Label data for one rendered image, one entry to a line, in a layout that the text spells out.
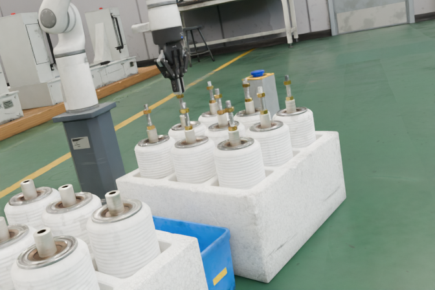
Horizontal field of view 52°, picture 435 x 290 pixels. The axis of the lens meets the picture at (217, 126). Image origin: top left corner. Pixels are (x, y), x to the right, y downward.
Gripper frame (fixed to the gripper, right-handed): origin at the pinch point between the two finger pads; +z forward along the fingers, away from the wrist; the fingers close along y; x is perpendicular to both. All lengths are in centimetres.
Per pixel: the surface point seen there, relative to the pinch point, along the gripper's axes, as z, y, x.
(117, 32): -18, 283, 240
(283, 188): 20.2, -15.2, -29.1
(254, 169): 15.0, -18.5, -25.1
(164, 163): 14.9, -14.6, -1.5
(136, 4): -53, 461, 336
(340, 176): 28.4, 10.6, -34.3
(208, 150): 11.9, -15.3, -14.0
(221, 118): 8.2, -3.4, -11.9
